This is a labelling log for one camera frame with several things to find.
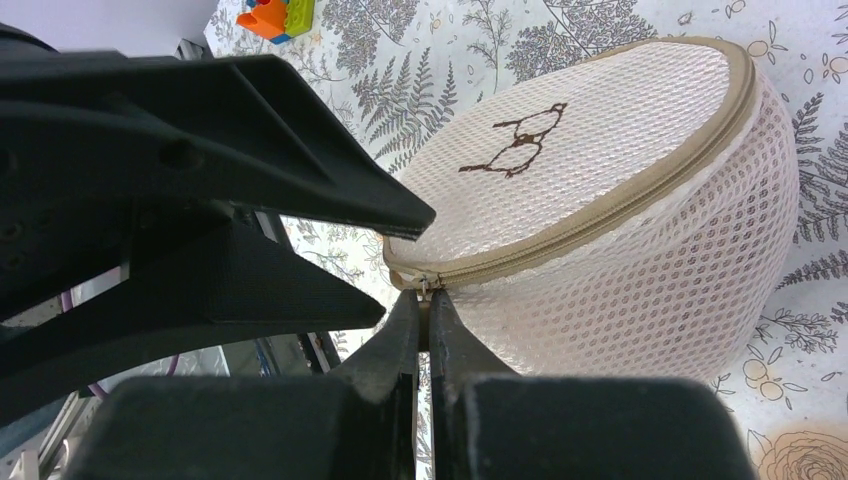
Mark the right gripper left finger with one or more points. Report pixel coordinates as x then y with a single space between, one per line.
355 422

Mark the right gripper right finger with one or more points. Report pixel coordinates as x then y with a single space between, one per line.
491 423

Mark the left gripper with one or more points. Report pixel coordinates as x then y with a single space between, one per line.
88 143

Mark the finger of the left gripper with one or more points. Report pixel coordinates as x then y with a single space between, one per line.
267 141

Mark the white mesh laundry bag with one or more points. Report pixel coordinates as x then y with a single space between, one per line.
628 215

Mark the colourful toy block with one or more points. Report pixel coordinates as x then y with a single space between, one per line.
278 21

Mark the floral tablecloth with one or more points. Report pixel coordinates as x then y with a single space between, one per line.
395 71

